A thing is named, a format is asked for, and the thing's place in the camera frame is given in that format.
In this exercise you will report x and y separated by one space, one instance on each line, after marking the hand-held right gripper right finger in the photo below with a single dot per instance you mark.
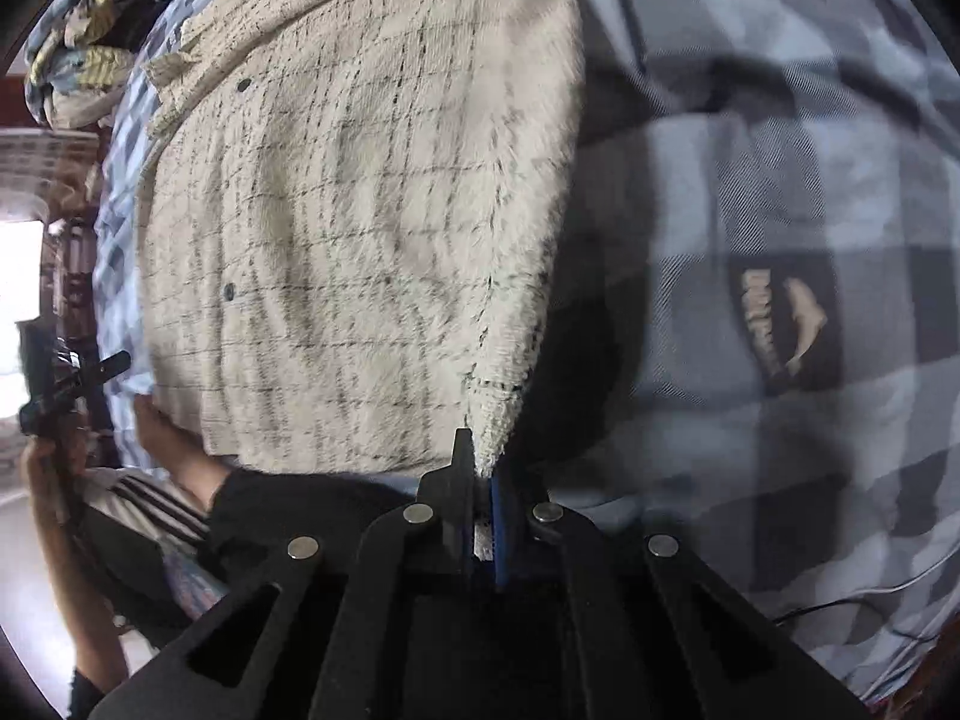
501 540

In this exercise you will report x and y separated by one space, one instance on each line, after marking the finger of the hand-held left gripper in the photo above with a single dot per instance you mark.
106 365

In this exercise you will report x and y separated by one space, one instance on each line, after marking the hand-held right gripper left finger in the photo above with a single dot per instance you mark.
459 480

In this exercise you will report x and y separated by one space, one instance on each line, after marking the cream checked tweed jacket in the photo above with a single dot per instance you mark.
337 240

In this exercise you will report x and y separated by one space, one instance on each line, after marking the black white striped pants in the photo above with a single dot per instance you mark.
157 508

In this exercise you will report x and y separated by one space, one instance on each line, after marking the floral patterned quilt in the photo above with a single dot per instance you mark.
75 37

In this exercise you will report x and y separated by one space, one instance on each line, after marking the blue grey checked bedsheet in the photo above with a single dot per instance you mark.
750 165

